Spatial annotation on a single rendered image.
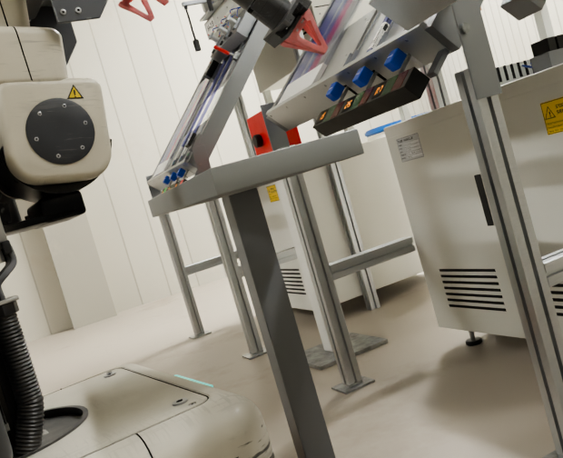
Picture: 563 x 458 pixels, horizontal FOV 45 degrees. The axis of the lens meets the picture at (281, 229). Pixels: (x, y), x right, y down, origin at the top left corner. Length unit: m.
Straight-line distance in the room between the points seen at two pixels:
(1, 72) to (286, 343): 0.67
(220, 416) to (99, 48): 4.48
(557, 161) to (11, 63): 0.99
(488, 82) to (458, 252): 0.72
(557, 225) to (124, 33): 4.29
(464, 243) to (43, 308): 3.80
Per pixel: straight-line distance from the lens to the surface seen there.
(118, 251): 5.10
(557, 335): 1.16
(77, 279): 4.93
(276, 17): 1.21
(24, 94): 1.13
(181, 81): 5.33
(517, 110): 1.47
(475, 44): 1.10
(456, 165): 1.65
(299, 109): 1.58
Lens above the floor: 0.55
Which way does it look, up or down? 3 degrees down
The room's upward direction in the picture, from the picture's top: 16 degrees counter-clockwise
